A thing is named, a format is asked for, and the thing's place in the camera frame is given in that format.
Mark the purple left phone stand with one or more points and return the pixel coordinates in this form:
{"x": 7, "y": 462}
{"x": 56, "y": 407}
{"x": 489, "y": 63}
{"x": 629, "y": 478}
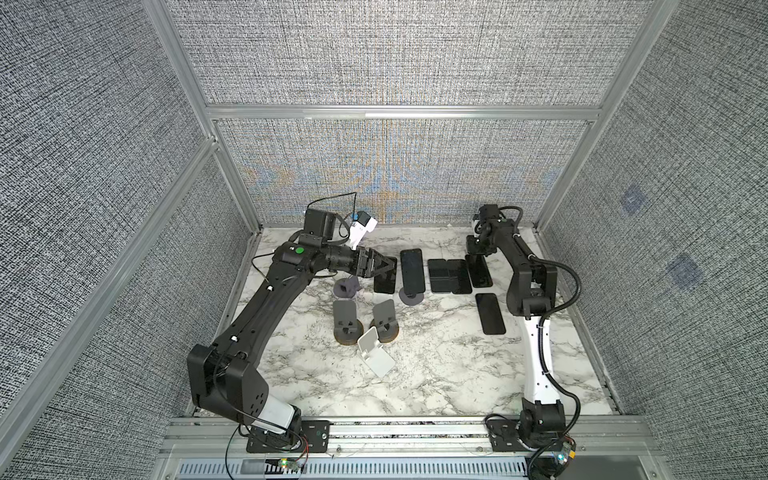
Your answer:
{"x": 347, "y": 288}

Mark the purple round phone stand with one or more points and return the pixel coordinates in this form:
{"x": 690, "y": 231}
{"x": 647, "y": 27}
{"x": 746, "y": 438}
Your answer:
{"x": 410, "y": 300}

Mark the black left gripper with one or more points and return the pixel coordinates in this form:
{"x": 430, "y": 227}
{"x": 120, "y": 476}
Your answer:
{"x": 365, "y": 270}

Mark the aluminium front rail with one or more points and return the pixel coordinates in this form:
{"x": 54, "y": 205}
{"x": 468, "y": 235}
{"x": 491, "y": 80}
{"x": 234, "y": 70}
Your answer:
{"x": 409, "y": 436}

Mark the black phone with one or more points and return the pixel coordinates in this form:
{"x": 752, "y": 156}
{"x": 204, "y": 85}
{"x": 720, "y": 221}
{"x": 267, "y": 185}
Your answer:
{"x": 459, "y": 276}
{"x": 386, "y": 283}
{"x": 440, "y": 277}
{"x": 411, "y": 261}
{"x": 490, "y": 314}
{"x": 479, "y": 273}

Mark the wooden base stand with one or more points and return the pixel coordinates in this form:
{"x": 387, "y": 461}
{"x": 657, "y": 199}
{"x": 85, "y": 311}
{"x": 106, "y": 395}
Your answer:
{"x": 347, "y": 327}
{"x": 385, "y": 322}

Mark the white slotted cable duct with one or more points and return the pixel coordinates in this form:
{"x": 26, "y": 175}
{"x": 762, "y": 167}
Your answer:
{"x": 357, "y": 468}

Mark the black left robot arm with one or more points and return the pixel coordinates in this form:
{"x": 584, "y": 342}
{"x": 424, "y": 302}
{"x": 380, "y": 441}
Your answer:
{"x": 223, "y": 376}

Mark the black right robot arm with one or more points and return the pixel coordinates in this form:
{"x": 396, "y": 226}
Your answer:
{"x": 530, "y": 297}

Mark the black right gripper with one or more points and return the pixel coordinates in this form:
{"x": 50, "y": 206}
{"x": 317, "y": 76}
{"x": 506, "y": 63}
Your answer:
{"x": 470, "y": 246}

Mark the wooden base stand right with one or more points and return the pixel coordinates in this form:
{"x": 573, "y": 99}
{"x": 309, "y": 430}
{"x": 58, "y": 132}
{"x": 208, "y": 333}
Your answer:
{"x": 385, "y": 322}

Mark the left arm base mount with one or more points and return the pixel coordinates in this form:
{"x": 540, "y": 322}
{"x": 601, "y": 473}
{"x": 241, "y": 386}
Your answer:
{"x": 302, "y": 435}

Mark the wooden base stand left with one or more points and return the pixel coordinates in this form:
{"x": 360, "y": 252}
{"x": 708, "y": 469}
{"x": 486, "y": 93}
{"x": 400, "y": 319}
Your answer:
{"x": 347, "y": 327}

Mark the white phone stand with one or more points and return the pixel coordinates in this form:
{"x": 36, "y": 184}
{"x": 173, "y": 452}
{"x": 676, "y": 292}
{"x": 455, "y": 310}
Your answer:
{"x": 373, "y": 355}

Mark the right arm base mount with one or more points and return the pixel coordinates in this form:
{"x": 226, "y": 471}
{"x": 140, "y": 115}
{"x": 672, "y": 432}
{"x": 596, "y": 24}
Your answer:
{"x": 503, "y": 434}

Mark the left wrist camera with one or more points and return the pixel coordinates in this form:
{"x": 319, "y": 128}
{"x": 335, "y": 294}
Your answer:
{"x": 362, "y": 224}

